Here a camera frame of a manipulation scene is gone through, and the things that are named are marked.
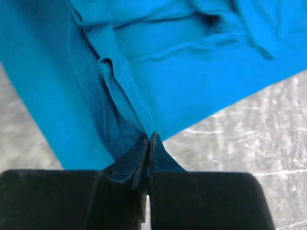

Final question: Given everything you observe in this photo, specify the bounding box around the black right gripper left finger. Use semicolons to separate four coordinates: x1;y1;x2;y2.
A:
0;135;149;230

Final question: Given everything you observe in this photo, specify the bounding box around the blue polo t-shirt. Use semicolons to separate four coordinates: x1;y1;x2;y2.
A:
0;0;307;169

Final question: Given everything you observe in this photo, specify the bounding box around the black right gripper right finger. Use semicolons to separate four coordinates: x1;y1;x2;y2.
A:
149;133;274;230

